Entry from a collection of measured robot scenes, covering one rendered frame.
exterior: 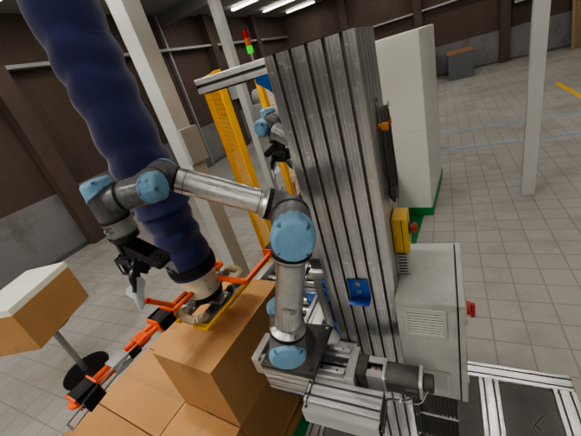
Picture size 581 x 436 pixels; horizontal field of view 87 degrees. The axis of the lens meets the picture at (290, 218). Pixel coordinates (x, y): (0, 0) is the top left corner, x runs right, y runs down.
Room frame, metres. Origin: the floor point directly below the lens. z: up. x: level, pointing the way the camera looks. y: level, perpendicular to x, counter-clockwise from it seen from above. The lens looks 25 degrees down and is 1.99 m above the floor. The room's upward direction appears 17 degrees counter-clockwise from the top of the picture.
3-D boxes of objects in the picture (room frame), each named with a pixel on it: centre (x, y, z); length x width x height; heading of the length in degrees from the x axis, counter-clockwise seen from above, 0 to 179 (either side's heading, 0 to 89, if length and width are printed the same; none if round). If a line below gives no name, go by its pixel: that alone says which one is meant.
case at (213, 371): (1.31, 0.51, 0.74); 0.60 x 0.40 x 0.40; 145
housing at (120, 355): (0.92, 0.79, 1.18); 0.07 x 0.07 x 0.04; 54
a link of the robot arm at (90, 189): (0.77, 0.43, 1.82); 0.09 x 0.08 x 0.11; 85
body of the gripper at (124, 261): (0.78, 0.44, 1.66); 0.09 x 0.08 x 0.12; 59
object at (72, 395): (0.82, 0.88, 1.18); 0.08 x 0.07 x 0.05; 144
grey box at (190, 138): (2.74, 0.61, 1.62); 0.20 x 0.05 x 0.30; 144
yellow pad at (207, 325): (1.24, 0.44, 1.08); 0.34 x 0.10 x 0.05; 144
